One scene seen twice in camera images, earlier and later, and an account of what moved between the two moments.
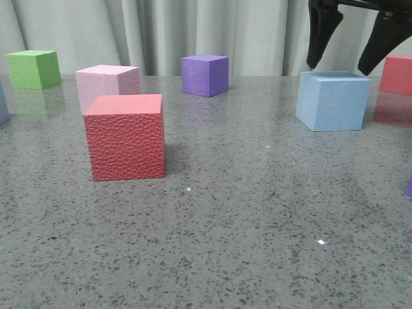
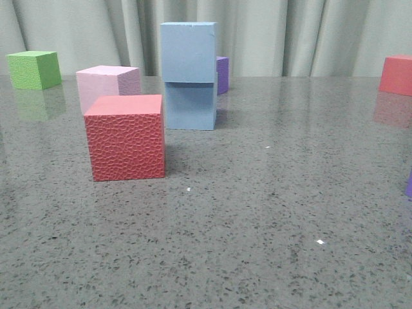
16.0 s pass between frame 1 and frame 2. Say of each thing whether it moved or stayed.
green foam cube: stayed
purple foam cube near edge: stayed
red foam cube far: stayed
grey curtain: stayed
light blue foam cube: moved
